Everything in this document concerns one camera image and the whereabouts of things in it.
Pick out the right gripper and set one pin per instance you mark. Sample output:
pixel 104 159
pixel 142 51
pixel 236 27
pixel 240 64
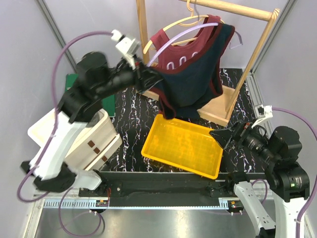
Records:
pixel 239 132

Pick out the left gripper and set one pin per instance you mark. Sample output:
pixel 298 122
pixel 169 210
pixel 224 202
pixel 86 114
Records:
pixel 145 78

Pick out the navy tank top maroon trim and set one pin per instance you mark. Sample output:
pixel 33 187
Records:
pixel 192 85

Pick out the lilac plastic hanger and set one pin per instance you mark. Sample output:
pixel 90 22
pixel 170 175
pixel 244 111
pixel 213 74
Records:
pixel 204 25

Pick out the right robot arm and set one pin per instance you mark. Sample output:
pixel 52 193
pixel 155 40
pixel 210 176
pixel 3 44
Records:
pixel 288 181

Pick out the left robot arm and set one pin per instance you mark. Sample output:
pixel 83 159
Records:
pixel 95 81

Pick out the wooden clothes hanger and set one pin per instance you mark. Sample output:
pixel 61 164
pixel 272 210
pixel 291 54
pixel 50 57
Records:
pixel 200 18

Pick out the wooden clothes rack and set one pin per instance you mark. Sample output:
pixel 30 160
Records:
pixel 218 110

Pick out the yellow plastic tray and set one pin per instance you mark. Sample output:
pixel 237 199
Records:
pixel 183 145

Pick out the green folder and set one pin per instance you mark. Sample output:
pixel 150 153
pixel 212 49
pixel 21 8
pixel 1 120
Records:
pixel 107 103

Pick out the white wooden storage box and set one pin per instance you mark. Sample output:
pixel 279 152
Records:
pixel 92 147

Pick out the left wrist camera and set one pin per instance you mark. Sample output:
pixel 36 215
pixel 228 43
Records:
pixel 126 46

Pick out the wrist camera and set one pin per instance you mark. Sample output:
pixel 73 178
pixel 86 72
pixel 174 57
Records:
pixel 126 46
pixel 263 114

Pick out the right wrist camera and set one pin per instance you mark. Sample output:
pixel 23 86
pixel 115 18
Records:
pixel 263 114

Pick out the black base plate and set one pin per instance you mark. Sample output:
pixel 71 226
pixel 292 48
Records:
pixel 142 190

